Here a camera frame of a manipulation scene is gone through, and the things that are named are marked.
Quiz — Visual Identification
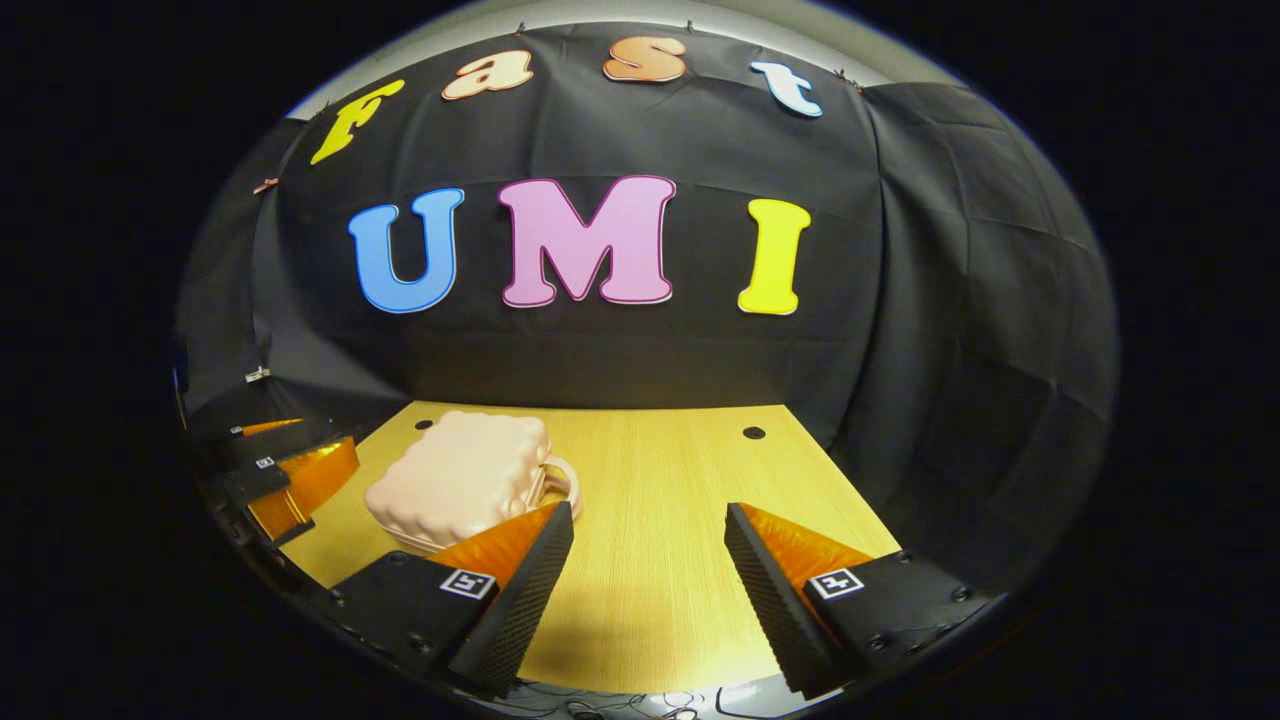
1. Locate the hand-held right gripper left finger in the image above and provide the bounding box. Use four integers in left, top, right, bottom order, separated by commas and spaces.
330, 500, 576, 701

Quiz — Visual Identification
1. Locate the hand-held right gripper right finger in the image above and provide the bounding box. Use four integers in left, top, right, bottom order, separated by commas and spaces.
724, 502, 993, 701

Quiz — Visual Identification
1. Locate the pink hard-shell suitcase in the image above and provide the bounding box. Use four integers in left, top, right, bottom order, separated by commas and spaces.
363, 410, 582, 554

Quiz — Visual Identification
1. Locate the black backdrop cloth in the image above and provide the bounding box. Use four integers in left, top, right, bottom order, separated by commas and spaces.
175, 22, 1119, 601

